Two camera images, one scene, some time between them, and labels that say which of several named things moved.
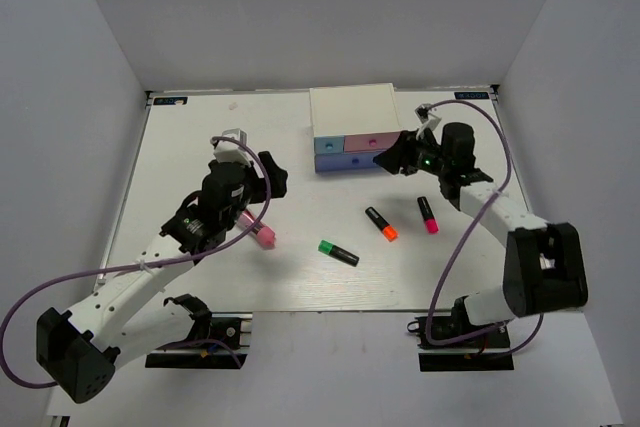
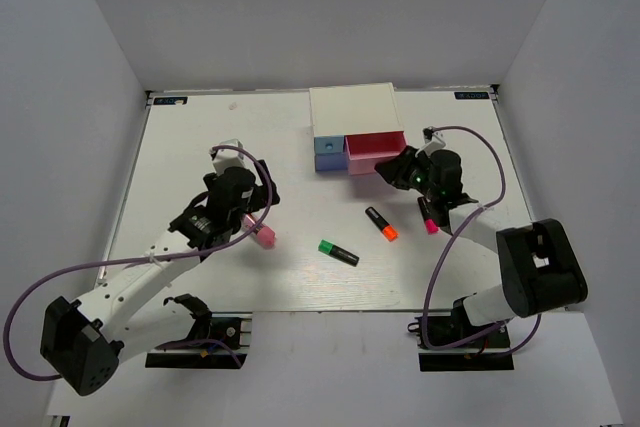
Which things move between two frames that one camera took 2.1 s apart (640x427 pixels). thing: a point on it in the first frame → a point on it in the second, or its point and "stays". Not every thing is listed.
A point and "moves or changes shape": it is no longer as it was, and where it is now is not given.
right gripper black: [403, 152] → [396, 170]
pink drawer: [370, 142] moves or changes shape
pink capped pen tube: [265, 235] stays
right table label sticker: [471, 95] stays
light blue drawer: [329, 145] stays
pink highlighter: [428, 215] stays
